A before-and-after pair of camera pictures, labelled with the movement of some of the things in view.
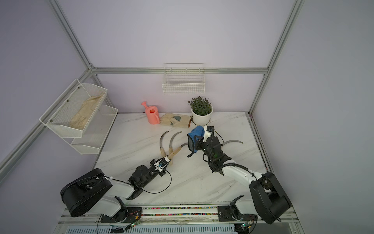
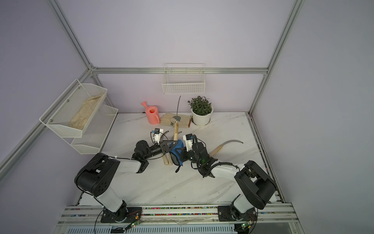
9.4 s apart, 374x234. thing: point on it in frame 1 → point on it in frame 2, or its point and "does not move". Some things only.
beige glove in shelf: x=84 y=113 does not move
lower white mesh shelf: x=93 y=135 does not move
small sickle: x=232 y=140 does not move
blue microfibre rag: x=197 y=130 → x=175 y=145
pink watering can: x=152 y=113 does not move
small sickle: x=172 y=154 → x=176 y=131
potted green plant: x=201 y=109 does not move
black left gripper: x=162 y=173 → x=163 y=146
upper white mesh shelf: x=71 y=114 does not move
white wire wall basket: x=183 y=78 does not move
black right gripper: x=199 y=143 → x=184 y=153
